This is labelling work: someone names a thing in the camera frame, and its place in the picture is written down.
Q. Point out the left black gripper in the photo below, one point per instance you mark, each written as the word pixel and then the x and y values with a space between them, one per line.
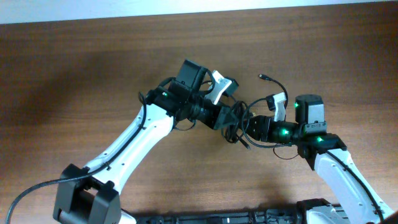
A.
pixel 216 119

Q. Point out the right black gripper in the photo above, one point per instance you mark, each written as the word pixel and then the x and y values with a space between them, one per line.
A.
pixel 260 121

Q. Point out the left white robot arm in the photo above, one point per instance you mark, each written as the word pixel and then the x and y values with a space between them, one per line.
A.
pixel 92 193

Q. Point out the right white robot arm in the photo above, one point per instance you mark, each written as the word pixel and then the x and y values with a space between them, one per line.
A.
pixel 325 153

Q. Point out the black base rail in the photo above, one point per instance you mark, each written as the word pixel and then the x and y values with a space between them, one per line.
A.
pixel 270 216

